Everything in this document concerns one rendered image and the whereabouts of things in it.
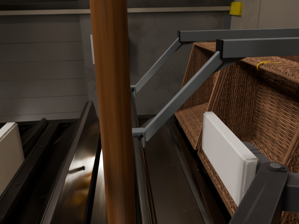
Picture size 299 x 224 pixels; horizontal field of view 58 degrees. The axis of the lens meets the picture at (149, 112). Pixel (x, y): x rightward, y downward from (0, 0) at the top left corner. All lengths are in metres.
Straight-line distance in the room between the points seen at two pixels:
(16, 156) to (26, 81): 3.07
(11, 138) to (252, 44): 0.59
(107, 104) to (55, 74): 2.93
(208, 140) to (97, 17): 0.13
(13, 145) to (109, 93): 0.09
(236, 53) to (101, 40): 0.49
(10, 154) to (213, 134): 0.13
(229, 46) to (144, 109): 2.59
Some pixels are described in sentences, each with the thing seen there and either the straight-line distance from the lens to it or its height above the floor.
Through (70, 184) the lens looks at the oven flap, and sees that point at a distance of 1.02.
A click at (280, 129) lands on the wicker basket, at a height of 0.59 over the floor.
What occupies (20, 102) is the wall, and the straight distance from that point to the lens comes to 3.37.
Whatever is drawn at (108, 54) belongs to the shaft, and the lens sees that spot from 0.23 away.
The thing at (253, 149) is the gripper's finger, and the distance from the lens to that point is 0.17.
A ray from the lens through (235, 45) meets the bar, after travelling 0.67.
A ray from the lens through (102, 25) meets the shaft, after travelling 0.22.
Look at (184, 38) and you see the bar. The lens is 1.13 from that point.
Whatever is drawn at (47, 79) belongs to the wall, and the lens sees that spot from 3.20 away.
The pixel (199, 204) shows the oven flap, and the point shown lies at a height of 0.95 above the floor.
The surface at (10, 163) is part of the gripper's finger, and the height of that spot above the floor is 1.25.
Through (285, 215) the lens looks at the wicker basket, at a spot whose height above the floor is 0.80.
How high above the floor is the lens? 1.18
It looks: 5 degrees down
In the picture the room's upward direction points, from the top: 93 degrees counter-clockwise
